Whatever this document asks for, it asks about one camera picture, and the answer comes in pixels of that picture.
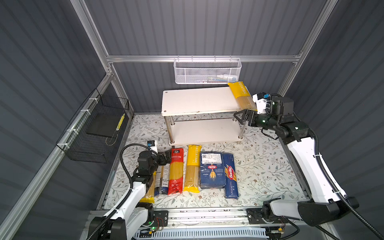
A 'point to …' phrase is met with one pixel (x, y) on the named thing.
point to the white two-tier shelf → (201, 115)
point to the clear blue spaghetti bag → (162, 179)
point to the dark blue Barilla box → (212, 174)
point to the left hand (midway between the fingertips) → (163, 150)
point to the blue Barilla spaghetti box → (231, 188)
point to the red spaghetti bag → (176, 171)
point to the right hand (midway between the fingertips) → (242, 116)
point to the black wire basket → (88, 138)
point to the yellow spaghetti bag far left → (150, 195)
